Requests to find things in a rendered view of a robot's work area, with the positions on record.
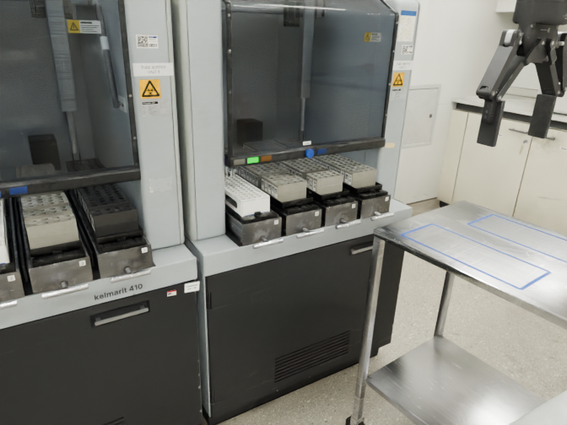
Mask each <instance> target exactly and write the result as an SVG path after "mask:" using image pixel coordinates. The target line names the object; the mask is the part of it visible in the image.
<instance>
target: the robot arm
mask: <svg viewBox="0 0 567 425"><path fill-rule="evenodd" d="M512 21H513V23H514V24H519V27H518V30H503V32H502V35H501V37H500V41H499V46H498V48H497V50H496V52H495V54H494V56H493V58H492V60H491V62H490V64H489V66H488V68H487V70H486V72H485V74H484V75H483V78H482V80H481V82H480V84H479V86H478V88H477V90H476V95H477V96H478V97H479V98H480V99H481V100H484V106H483V114H482V118H481V122H480V127H479V130H478V138H477V143H479V144H483V145H485V146H489V147H495V146H496V143H497V139H498V135H499V131H500V124H501V120H502V116H503V112H504V108H505V100H501V99H502V98H503V96H504V95H505V93H506V92H507V90H508V89H509V87H510V86H511V85H512V84H513V82H514V81H515V79H516V78H517V76H518V75H519V73H520V72H521V70H522V69H523V68H524V67H525V66H527V65H529V64H530V63H533V64H535V67H536V70H537V76H538V80H539V84H540V88H541V91H542V94H537V98H536V102H535V105H534V109H533V112H532V119H531V122H530V126H529V129H528V133H527V135H528V136H532V137H539V138H542V139H544V138H547V135H548V129H549V126H550V122H551V119H552V115H553V112H554V107H555V103H556V99H557V97H560V98H562V97H564V93H565V91H566V90H567V32H558V29H559V26H560V25H565V24H567V0H516V6H515V11H514V15H513V19H512ZM559 83H560V84H559ZM486 87H488V88H487V89H486ZM496 92H497V93H496ZM508 425H567V390H566V391H565V392H563V393H561V394H559V395H557V396H555V397H554V398H553V399H551V400H549V401H547V402H545V403H543V404H542V405H541V406H538V407H537V408H535V409H533V410H531V411H530V412H528V413H526V414H525V415H523V416H522V417H520V418H518V419H517V420H515V421H514V422H511V423H510V424H508Z"/></svg>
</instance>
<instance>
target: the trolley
mask: <svg viewBox="0 0 567 425"><path fill-rule="evenodd" d="M373 235H374V242H373V250H372V257H371V263H370V277H369V284H368V291H367V298H366V306H365V313H364V325H363V333H362V340H361V347H360V354H359V367H358V374H357V381H356V388H355V396H354V409H353V415H351V416H349V417H347V419H346V425H365V424H364V420H365V416H364V415H363V414H362V413H363V406H364V400H365V387H366V384H367V385H368V386H369V387H370V388H372V389H373V390H374V391H375V392H377V393H378V394H379V395H381V396H382V397H383V398H384V399H385V400H387V401H388V402H389V403H390V404H392V405H393V406H394V407H395V408H396V409H398V410H399V411H400V412H401V413H402V414H403V415H404V416H405V417H407V418H408V419H409V420H410V421H412V422H413V423H414V424H415V425H508V424H510V423H511V422H514V421H515V420H517V419H518V418H520V417H522V416H523V415H525V414H526V413H528V412H530V411H531V410H533V409H535V408H537V407H538V406H541V405H542V404H543V403H545V402H547V400H545V399H544V398H542V397H541V396H540V395H537V394H536V393H534V392H533V391H531V390H529V389H528V388H526V387H525V386H523V385H521V384H519V383H518V382H516V381H514V380H513V379H512V378H510V377H508V376H507V375H505V374H503V373H501V372H500V371H499V370H497V369H495V368H494V367H492V366H490V365H489V364H487V363H485V362H484V361H483V360H481V359H479V358H477V357H475V356H474V355H472V354H471V353H470V352H468V351H466V350H464V349H463V348H461V347H459V346H457V344H455V343H454V342H451V341H450V340H448V339H446V338H445V337H443V331H444V327H445V323H446V316H447V311H448V307H449V303H450V298H451V291H452V287H453V283H454V278H455V276H457V277H459V278H461V279H463V280H465V281H467V282H470V283H472V284H474V285H476V286H478V287H480V288H482V289H484V290H486V291H488V292H490V293H492V294H494V295H496V296H498V297H500V298H502V299H504V300H507V301H509V302H511V303H513V304H515V305H517V306H519V307H521V308H523V309H525V310H527V311H529V312H531V313H533V314H535V315H537V316H539V317H541V318H544V319H545V320H548V321H550V322H552V323H554V324H555V325H558V326H560V327H562V328H564V329H566V330H567V235H565V234H561V233H558V232H555V231H553V230H550V229H546V228H544V227H541V226H538V225H536V224H533V223H528V222H526V221H523V220H520V219H518V218H514V217H512V216H509V215H506V214H503V213H501V212H496V211H494V210H491V209H488V208H486V207H482V206H479V205H477V204H474V203H471V202H467V201H464V200H463V201H460V202H456V203H453V204H451V205H448V206H445V207H440V208H437V209H435V210H432V211H429V212H425V213H422V214H419V215H417V216H414V217H411V218H407V219H404V220H402V221H399V222H396V223H391V224H388V225H386V226H383V227H380V228H378V229H374V232H373ZM385 242H387V243H389V244H391V245H395V246H396V247H398V248H400V249H402V250H405V251H406V252H408V253H410V254H412V255H414V256H417V257H418V258H420V259H422V260H424V261H427V262H428V263H430V264H433V265H435V266H437V267H439V268H441V269H443V270H445V271H446V274H445V281H444V286H443V290H442V294H441V299H440V307H439V312H438V316H437V321H436V325H435V333H434V337H433V338H431V339H429V340H428V341H426V342H424V343H423V344H421V345H419V346H418V347H415V348H414V349H413V350H411V351H409V352H407V353H405V354H404V355H402V356H401V357H399V358H397V359H395V360H394V361H392V362H390V363H389V364H387V365H385V366H384V367H382V368H380V369H378V370H376V371H375V372H374V373H372V374H370V375H368V376H367V374H368V368H369V361H370V349H371V343H372V336H373V330H374V324H375V312H376V305H377V299H378V292H379V286H380V279H381V267H382V260H383V254H384V247H385Z"/></svg>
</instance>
